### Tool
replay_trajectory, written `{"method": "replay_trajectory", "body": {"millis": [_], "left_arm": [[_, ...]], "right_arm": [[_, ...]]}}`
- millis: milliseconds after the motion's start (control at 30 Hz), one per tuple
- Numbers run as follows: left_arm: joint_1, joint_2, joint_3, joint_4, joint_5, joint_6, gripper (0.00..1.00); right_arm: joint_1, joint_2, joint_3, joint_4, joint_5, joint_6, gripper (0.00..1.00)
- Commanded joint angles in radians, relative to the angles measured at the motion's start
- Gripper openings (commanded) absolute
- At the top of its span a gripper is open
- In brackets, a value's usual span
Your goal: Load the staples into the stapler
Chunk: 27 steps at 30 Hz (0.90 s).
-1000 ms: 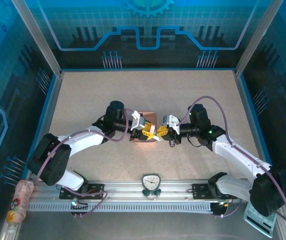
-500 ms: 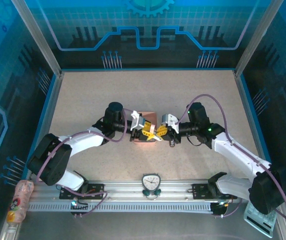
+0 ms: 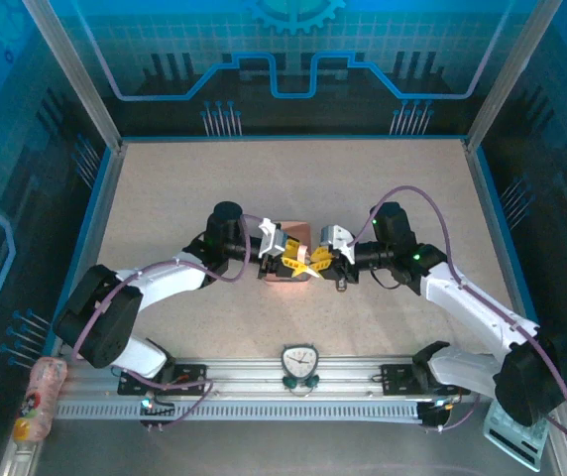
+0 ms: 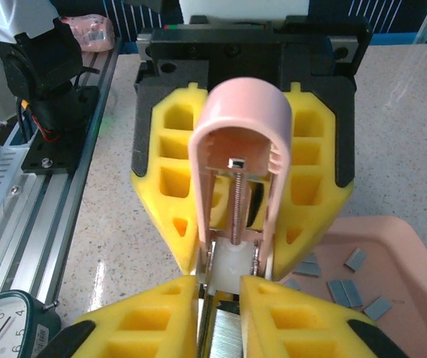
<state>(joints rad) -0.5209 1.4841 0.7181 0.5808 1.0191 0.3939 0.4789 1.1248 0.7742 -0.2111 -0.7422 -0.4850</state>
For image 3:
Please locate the pink plastic tray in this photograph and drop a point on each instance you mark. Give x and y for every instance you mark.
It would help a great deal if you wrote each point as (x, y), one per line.
(296, 229)

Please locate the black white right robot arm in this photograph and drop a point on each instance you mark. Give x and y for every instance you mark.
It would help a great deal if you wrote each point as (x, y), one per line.
(482, 307)

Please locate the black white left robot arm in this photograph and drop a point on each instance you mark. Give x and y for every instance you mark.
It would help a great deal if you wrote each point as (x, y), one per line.
(100, 317)

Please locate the white alarm clock teal bells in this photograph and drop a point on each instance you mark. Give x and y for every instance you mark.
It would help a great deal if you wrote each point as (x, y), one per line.
(299, 361)

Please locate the aluminium table side bar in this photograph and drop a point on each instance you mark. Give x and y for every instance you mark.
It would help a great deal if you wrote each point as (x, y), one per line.
(495, 238)
(95, 238)

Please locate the black controller box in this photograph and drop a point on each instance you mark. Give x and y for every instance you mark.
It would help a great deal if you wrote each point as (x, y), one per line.
(434, 414)
(157, 409)

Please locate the pink plastic bottle yellow cap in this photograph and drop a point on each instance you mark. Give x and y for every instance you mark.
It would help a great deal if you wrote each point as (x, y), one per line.
(40, 396)

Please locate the teal desk calculator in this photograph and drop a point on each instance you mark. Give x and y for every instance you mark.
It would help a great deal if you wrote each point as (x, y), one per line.
(511, 446)

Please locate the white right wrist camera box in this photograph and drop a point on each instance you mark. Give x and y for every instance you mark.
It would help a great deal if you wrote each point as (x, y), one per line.
(335, 238)

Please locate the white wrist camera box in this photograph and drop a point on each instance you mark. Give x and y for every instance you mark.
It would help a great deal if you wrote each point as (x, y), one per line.
(335, 238)
(269, 238)

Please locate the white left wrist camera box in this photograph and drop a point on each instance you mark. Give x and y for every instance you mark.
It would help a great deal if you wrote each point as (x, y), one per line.
(269, 238)

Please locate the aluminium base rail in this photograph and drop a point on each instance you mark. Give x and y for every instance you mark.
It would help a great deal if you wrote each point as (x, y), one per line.
(263, 372)

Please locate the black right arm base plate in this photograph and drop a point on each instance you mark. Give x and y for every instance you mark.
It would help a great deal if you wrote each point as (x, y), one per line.
(395, 379)

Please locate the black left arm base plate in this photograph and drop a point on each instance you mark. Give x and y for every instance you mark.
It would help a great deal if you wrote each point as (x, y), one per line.
(192, 372)

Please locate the aluminium frame post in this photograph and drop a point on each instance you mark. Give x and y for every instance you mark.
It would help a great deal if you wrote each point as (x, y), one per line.
(511, 74)
(74, 74)

